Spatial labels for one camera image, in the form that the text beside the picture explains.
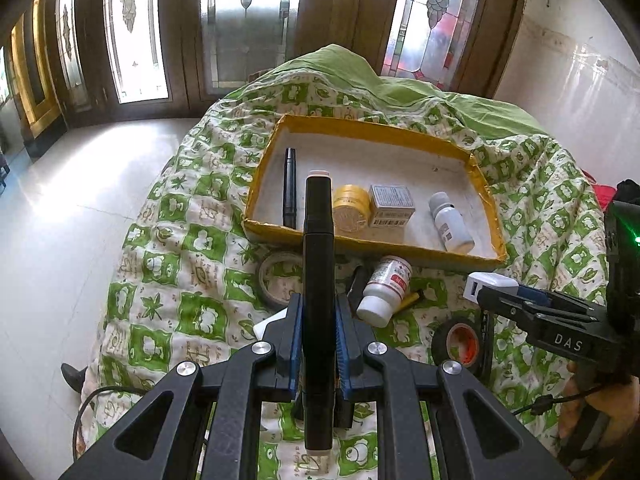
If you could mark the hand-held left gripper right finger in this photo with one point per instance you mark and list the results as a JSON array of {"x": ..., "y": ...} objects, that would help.
[{"x": 345, "y": 347}]

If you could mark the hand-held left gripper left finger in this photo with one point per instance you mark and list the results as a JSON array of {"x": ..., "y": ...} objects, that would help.
[{"x": 295, "y": 345}]

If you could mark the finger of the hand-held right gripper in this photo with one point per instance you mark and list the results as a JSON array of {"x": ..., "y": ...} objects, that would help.
[
  {"x": 537, "y": 294},
  {"x": 505, "y": 305}
]

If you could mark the black marker with tan ends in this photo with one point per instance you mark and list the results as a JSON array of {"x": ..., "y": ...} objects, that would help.
[{"x": 319, "y": 310}]

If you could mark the white bottle with red label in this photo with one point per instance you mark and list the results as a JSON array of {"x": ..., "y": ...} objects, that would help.
[{"x": 385, "y": 290}]

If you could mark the black tape roll red core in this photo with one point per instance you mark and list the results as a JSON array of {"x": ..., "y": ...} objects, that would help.
[{"x": 442, "y": 345}]

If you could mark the white bottle with pink label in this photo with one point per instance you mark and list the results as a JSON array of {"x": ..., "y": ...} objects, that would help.
[{"x": 450, "y": 225}]

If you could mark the yellow round jar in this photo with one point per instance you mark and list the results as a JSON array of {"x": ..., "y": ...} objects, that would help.
[{"x": 350, "y": 210}]

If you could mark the small grey printed box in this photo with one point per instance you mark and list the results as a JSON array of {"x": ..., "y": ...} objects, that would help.
[{"x": 392, "y": 205}]

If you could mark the yellow-taped cardboard box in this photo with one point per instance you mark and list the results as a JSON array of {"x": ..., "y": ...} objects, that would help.
[{"x": 380, "y": 170}]

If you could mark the person's right hand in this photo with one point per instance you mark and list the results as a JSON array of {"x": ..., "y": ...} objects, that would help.
[{"x": 574, "y": 390}]

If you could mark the clear tape roll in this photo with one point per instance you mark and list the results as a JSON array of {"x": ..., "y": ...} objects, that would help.
[{"x": 267, "y": 285}]

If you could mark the yellow pen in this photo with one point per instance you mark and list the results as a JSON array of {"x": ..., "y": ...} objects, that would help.
[{"x": 417, "y": 299}]

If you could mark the red cloth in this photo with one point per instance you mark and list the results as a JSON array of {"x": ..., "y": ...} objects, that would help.
[{"x": 597, "y": 187}]

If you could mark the green printed blanket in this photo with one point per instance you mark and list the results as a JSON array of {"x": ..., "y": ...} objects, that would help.
[{"x": 190, "y": 270}]

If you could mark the dark shoe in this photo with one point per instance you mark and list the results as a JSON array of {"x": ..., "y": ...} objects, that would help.
[{"x": 74, "y": 377}]

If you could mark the wooden stained glass door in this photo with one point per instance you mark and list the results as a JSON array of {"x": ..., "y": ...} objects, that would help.
[
  {"x": 250, "y": 20},
  {"x": 135, "y": 30},
  {"x": 430, "y": 15}
]

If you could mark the gold framed door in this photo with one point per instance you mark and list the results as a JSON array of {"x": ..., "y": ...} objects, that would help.
[{"x": 37, "y": 75}]

